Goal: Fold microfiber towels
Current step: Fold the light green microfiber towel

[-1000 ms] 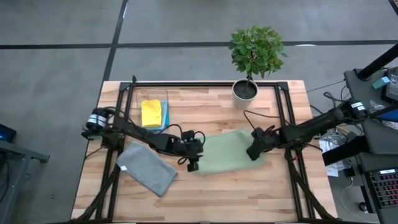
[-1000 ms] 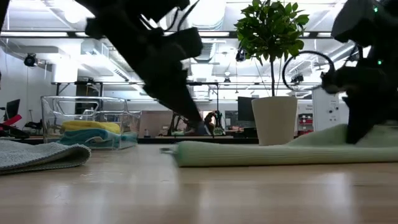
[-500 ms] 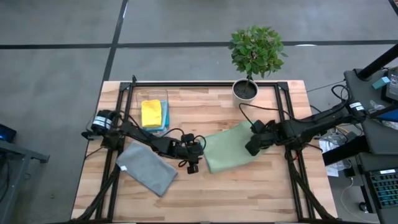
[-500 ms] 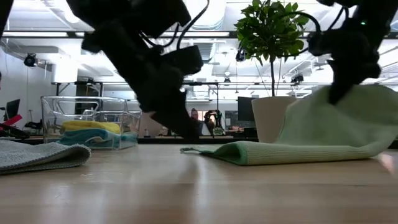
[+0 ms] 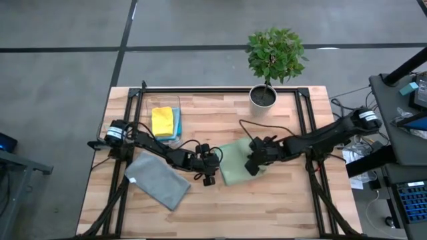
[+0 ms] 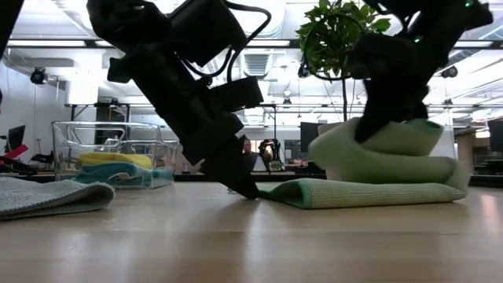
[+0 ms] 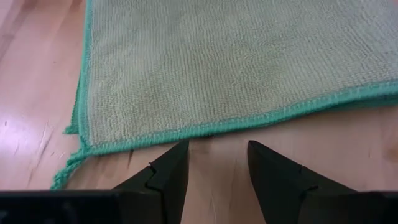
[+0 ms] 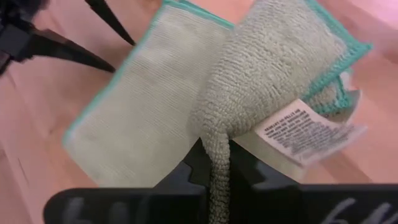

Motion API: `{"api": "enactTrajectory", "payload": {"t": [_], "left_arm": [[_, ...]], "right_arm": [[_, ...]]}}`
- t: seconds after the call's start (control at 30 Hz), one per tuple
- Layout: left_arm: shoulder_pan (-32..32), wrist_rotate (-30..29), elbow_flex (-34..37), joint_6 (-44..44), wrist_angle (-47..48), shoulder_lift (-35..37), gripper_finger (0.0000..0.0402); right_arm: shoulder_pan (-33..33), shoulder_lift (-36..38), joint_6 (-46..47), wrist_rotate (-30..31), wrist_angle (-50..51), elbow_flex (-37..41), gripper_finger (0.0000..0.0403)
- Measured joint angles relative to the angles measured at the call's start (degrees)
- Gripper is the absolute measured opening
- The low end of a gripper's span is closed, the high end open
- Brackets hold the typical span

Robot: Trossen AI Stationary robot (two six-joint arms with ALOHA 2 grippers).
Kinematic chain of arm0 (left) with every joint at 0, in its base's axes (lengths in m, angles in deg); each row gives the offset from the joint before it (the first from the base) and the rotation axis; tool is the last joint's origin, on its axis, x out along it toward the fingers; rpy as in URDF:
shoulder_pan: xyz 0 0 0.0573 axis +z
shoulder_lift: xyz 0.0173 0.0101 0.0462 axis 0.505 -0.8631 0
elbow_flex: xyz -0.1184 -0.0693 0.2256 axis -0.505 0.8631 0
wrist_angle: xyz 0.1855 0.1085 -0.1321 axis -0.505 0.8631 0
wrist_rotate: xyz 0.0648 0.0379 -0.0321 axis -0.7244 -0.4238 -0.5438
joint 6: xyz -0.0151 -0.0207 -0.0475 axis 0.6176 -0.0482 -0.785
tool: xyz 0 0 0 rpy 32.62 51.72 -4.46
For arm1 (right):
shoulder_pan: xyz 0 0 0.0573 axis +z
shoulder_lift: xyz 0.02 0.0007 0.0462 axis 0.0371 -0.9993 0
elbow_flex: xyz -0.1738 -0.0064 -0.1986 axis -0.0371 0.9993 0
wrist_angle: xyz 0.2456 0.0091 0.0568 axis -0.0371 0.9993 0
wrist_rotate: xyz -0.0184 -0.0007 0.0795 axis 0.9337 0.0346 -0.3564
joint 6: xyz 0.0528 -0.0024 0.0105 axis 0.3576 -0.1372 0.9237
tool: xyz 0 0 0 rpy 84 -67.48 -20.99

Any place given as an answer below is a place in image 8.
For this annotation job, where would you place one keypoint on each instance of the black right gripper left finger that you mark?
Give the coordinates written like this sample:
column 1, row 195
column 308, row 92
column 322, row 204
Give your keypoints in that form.
column 140, row 207

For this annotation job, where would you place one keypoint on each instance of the green microfiber towel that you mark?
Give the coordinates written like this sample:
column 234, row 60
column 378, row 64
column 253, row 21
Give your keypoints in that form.
column 155, row 109

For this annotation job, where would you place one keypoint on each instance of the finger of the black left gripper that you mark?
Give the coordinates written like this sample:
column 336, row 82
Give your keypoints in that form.
column 105, row 14
column 62, row 51

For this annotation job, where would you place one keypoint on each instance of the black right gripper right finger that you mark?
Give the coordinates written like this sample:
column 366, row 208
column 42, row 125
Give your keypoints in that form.
column 295, row 205

